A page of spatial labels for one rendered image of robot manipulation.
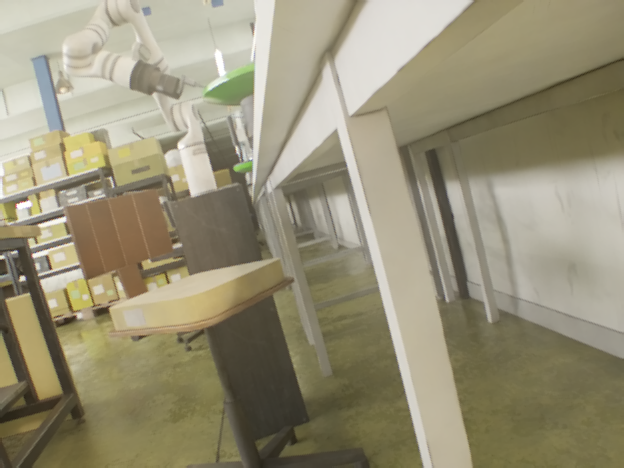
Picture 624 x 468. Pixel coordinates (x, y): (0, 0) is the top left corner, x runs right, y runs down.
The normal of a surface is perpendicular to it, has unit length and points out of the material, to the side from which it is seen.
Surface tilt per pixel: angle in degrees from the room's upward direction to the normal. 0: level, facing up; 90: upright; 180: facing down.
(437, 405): 90
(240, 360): 90
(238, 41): 90
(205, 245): 90
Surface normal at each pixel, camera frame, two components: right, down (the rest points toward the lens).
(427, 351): 0.11, 0.06
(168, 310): -0.51, 0.22
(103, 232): 0.86, -0.19
